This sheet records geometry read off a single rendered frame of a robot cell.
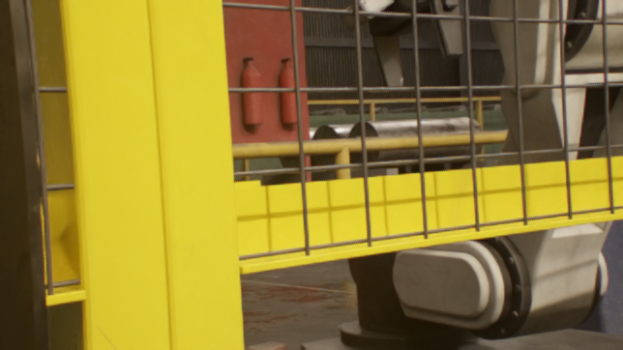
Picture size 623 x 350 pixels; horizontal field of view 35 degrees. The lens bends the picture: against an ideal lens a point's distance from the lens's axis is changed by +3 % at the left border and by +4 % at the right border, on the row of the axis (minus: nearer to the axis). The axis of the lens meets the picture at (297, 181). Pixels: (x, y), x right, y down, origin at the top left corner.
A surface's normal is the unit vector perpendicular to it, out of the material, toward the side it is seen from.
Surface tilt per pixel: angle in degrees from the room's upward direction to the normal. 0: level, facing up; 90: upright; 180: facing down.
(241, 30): 90
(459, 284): 90
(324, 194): 90
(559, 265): 107
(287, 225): 90
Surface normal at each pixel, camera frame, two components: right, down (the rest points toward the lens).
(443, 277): -0.86, 0.07
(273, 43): 0.62, -0.02
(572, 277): 0.51, 0.26
